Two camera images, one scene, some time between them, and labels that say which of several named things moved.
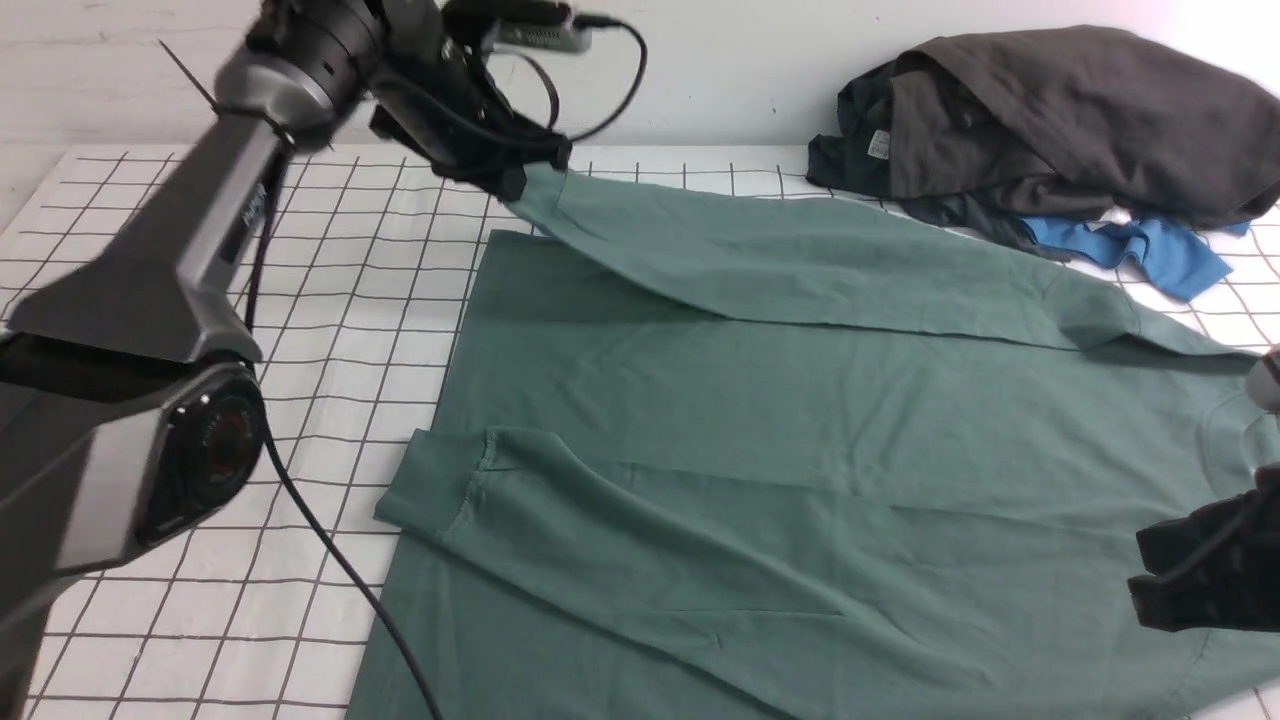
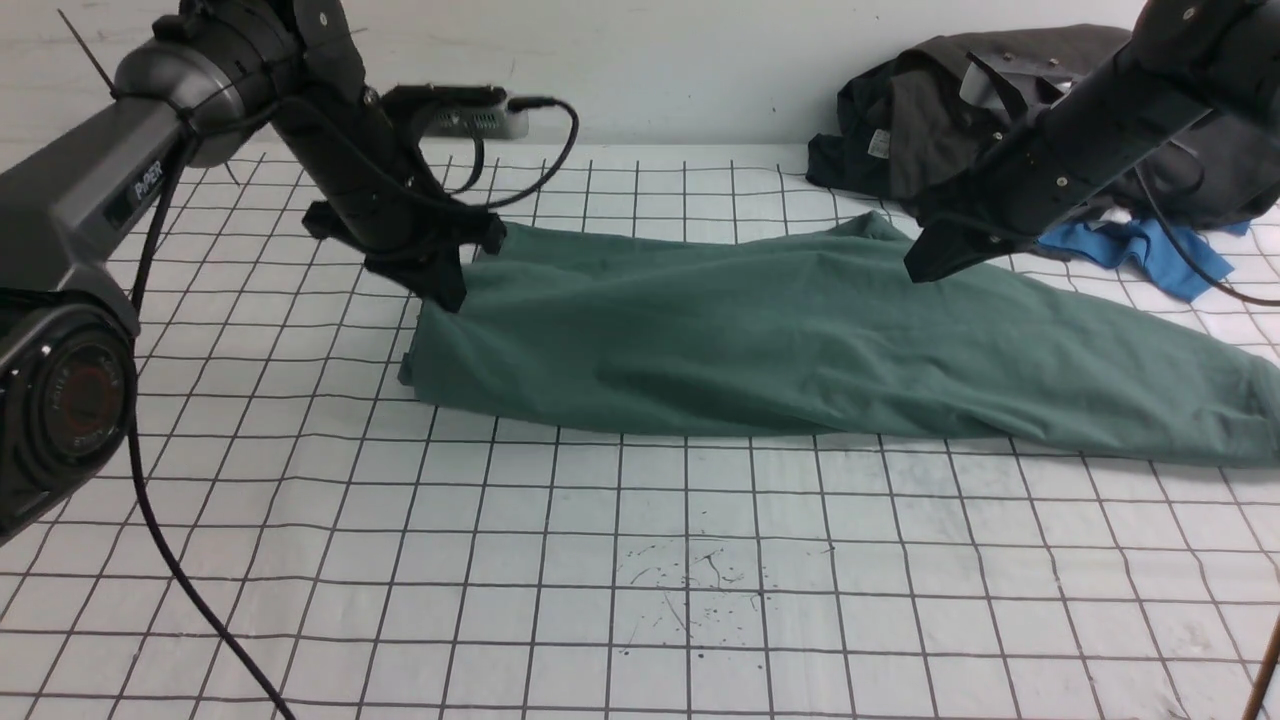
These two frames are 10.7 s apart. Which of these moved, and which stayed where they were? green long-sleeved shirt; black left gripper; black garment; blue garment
Moved: green long-sleeved shirt; black left gripper
Stayed: blue garment; black garment
